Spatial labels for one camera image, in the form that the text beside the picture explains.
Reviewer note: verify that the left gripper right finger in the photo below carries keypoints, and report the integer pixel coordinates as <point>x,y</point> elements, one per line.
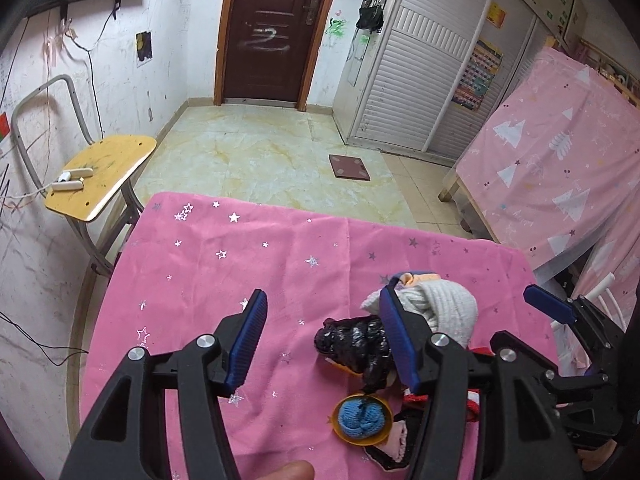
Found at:
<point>434,365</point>

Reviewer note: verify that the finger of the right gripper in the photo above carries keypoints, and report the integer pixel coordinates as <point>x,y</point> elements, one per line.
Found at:
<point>560,311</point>

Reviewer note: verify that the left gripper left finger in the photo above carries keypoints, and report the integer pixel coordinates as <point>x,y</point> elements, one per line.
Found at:
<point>124,435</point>

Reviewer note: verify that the red white knitted sock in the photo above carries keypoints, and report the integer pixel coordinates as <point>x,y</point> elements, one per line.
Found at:
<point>472,404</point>

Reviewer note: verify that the black plastic bag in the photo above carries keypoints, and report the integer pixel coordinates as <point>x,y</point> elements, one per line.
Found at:
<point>361,346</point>

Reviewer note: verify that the left hand thumb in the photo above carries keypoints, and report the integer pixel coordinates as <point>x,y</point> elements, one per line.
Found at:
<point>297,470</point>

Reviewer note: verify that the grey white knitted hat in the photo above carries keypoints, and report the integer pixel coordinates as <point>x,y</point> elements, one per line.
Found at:
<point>446,306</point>

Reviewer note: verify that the pink tree-pattern bed curtain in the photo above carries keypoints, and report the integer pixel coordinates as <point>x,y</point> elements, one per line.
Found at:
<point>555,174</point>

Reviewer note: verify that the orange cup with blue yarn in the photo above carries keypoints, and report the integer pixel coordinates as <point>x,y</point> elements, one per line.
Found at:
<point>362,420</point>

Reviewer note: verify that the pink star tablecloth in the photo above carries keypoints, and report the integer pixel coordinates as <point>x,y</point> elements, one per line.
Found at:
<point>192,260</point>

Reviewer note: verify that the yellow wooden chair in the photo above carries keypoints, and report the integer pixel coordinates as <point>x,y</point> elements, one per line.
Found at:
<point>114,160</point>

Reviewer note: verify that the brown bathroom scale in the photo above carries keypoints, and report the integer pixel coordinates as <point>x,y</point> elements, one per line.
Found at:
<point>348,167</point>

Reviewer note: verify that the white power strip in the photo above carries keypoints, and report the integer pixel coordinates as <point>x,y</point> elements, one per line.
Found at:
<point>71,180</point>

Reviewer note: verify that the white louvered wardrobe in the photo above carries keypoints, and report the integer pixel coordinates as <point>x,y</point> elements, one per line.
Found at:
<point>397,84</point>

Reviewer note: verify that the red green flag sticker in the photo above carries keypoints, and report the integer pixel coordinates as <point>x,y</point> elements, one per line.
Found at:
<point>4,126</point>

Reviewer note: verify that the dark brown door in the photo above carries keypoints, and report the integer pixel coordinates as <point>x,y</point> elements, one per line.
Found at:
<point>267,50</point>

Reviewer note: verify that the wooden bed frame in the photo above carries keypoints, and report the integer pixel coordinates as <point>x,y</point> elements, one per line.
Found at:
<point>472,219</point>

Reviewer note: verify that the colourful wall poster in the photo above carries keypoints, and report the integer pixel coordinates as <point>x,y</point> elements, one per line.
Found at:
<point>478,75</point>

